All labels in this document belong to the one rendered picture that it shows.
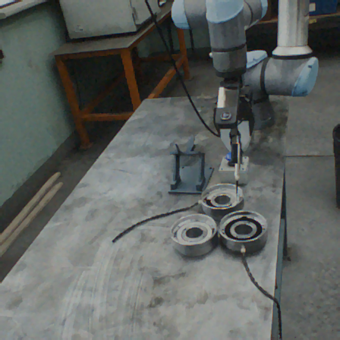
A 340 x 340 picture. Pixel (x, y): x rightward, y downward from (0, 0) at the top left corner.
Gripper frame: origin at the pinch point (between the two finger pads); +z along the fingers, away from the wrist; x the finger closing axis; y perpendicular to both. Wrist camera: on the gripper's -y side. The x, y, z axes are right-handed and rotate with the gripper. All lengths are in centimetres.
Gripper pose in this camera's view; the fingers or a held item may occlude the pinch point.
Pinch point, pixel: (237, 149)
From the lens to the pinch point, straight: 100.6
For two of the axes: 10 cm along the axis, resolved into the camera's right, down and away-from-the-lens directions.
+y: 3.1, -5.4, 7.9
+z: 1.7, 8.4, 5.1
